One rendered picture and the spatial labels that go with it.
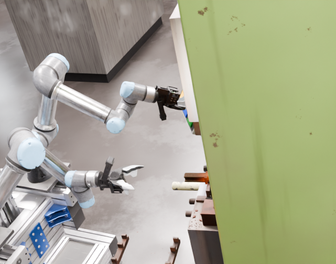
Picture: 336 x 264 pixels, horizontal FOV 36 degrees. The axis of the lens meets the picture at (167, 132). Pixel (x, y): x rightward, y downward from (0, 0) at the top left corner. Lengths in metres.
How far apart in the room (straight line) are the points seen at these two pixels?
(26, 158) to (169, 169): 1.89
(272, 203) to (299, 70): 0.45
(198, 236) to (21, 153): 0.78
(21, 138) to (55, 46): 3.20
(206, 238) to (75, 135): 2.67
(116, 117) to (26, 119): 2.80
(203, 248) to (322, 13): 1.21
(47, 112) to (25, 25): 2.84
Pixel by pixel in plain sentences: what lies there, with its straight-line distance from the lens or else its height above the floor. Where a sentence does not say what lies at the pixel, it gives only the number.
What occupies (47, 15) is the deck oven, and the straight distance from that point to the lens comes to 5.22.
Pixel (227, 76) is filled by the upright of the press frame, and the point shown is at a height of 1.75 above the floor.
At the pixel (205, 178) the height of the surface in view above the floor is 1.01.
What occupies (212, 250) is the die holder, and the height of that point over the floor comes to 0.80.
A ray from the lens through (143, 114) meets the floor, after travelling 4.61.
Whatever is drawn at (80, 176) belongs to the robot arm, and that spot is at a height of 1.01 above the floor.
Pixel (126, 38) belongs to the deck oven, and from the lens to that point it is 5.50.
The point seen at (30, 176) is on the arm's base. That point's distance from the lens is 2.76.
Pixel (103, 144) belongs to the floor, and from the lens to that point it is 4.37.
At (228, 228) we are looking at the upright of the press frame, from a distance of 1.66.
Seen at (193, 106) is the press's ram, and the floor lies 1.43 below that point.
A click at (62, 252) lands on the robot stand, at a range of 3.22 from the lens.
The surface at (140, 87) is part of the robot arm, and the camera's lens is 2.40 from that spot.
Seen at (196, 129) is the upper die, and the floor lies 1.30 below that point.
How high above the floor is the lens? 2.38
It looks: 34 degrees down
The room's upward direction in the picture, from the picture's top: 12 degrees counter-clockwise
